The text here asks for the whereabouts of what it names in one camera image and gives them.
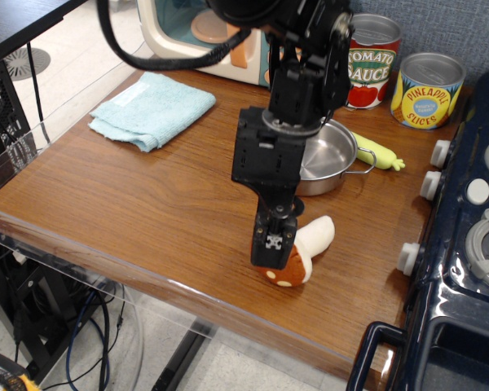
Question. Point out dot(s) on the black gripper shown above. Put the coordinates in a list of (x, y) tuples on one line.
[(267, 159)]

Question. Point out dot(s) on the plush brown white mushroom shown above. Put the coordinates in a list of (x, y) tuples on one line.
[(310, 241)]

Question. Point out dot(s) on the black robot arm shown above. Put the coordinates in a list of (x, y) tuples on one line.
[(308, 66)]

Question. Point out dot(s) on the stainless steel pot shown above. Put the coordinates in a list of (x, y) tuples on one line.
[(327, 159)]

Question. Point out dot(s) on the dark blue toy stove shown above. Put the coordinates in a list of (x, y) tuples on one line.
[(444, 342)]

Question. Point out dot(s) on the light blue folded cloth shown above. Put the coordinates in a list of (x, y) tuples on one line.
[(151, 112)]

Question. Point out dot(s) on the pineapple slices can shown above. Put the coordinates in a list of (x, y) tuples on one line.
[(427, 89)]

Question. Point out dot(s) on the tomato sauce can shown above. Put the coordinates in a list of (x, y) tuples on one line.
[(373, 51)]

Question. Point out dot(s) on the toy microwave teal cream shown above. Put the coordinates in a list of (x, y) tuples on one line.
[(189, 29)]

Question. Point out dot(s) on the green handled metal spoon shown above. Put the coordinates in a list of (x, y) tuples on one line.
[(377, 154)]

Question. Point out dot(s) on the black table leg frame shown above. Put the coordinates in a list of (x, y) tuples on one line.
[(183, 356)]

